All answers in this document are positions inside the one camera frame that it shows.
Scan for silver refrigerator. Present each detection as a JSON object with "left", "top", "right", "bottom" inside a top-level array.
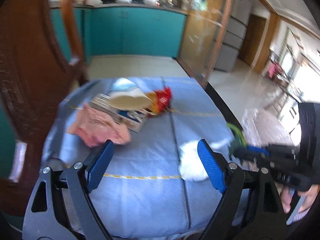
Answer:
[{"left": 214, "top": 0, "right": 252, "bottom": 72}]

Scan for white blue medicine box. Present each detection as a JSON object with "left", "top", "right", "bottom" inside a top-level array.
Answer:
[{"left": 89, "top": 93, "right": 148, "bottom": 133}]

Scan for white blue paper cup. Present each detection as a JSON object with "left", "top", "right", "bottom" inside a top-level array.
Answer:
[{"left": 108, "top": 77, "right": 152, "bottom": 111}]

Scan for white plastic bag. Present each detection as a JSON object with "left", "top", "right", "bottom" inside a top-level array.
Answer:
[{"left": 177, "top": 138, "right": 233, "bottom": 183}]

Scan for carved wooden chair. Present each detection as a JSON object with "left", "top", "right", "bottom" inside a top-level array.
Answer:
[{"left": 1, "top": 0, "right": 86, "bottom": 216}]

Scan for glass sliding door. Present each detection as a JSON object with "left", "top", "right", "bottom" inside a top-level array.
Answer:
[{"left": 177, "top": 0, "right": 233, "bottom": 88}]

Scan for person's right hand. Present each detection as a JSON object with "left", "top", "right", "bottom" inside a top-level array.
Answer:
[{"left": 280, "top": 184, "right": 320, "bottom": 215}]

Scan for red snack wrapper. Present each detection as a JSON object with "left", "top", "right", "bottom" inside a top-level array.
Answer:
[{"left": 146, "top": 87, "right": 172, "bottom": 117}]

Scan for steel stock pot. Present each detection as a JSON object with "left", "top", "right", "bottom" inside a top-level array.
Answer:
[{"left": 156, "top": 0, "right": 182, "bottom": 9}]

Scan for pink plastic bag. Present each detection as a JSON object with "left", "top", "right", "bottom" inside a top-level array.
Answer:
[{"left": 67, "top": 103, "right": 131, "bottom": 148}]

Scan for light blue tablecloth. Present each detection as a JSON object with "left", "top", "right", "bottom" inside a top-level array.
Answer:
[{"left": 41, "top": 76, "right": 249, "bottom": 239}]

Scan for teal kitchen base cabinets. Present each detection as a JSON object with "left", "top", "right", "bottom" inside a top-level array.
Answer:
[{"left": 1, "top": 5, "right": 187, "bottom": 177}]

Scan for brown wooden door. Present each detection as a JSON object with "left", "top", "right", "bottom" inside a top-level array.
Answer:
[{"left": 238, "top": 14, "right": 266, "bottom": 66}]

